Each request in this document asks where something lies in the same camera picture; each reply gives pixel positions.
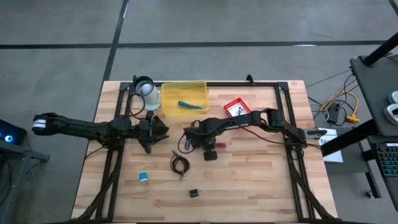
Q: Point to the purple flash drive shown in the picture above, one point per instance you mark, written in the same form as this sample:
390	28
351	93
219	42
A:
187	145

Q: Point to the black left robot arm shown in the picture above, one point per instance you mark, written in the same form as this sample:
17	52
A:
87	127

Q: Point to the blue and white charger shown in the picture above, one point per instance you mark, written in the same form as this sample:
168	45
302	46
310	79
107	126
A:
143	178

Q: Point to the black keyboard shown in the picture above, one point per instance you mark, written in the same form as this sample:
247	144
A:
388	158

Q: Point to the blue marker pen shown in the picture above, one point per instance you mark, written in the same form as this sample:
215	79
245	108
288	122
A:
188	105

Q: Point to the dark grey desk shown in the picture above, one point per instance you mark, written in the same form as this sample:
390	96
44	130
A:
376	90

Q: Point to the yellow plastic bin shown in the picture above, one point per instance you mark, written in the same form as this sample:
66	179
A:
174	107

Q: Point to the computer with blue light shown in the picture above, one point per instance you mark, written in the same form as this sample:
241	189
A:
11	132

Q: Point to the white cylindrical container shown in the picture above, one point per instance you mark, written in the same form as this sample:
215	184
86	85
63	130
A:
148	93

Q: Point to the black wall charger cube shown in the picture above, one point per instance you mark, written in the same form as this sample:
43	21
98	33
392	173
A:
194	193

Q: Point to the red plastic basket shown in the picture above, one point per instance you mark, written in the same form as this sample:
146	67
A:
231	104

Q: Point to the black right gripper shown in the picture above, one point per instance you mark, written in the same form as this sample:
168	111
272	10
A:
202	140

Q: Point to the small black white gadget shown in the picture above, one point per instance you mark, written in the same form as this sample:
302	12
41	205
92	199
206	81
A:
238	110

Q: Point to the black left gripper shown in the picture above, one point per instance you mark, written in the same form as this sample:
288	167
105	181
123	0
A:
146	130

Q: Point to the black power strip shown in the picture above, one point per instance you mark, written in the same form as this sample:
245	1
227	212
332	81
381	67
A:
334	112

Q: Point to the black handheld tool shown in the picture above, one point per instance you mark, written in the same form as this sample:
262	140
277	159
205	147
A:
314	133

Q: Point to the black metal table frame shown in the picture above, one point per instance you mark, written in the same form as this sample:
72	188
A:
281	102

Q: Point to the white paper sheet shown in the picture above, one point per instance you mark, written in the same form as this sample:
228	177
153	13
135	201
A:
334	154

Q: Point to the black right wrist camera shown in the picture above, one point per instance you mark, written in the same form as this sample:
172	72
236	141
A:
210	155

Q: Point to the white rounded device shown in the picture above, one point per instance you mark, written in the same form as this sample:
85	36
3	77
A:
391	114
394	97

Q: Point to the black slanted pole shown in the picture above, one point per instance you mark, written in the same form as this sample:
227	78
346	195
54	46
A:
381	51

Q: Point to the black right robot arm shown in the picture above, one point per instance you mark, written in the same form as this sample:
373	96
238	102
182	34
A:
248	119

